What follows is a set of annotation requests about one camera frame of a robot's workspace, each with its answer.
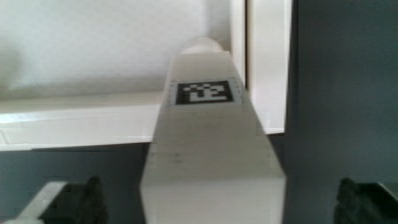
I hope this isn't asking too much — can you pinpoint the white right fence block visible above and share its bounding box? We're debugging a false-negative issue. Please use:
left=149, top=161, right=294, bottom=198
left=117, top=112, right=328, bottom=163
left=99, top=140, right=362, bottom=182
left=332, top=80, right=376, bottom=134
left=246, top=0, right=292, bottom=134

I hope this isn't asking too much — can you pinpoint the white front fence wall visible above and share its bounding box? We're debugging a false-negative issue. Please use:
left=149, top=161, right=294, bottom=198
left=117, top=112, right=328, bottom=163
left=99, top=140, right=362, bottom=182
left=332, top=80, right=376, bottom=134
left=0, top=103, right=285, bottom=153

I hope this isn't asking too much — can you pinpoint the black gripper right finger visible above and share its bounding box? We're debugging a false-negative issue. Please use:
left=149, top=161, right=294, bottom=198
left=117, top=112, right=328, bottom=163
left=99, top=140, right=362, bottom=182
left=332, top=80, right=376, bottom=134
left=333, top=178, right=398, bottom=224

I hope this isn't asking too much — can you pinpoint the white desk top tray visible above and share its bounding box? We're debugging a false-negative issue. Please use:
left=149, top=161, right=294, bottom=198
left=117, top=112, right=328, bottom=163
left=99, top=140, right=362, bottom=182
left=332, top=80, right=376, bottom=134
left=0, top=0, right=248, bottom=128

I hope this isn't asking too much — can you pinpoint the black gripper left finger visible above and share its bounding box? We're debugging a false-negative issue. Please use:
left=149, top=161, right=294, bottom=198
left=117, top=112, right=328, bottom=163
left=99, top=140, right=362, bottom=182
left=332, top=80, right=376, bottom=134
left=10, top=175, right=109, bottom=224

